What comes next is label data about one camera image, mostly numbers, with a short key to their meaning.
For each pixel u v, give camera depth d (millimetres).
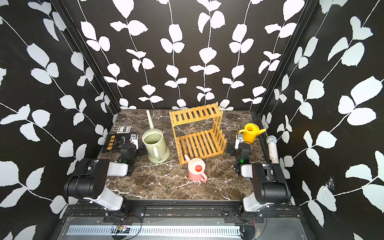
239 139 810
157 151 764
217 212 757
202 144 991
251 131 953
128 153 727
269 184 458
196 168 797
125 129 1072
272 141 747
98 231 700
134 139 829
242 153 714
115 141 1007
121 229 704
